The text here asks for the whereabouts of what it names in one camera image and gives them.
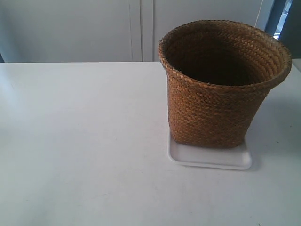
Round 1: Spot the brown woven basket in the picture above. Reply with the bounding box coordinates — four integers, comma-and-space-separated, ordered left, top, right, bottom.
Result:
158, 20, 292, 148

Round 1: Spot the white rectangular plastic tray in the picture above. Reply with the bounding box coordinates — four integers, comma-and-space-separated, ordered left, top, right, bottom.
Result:
167, 131, 253, 170

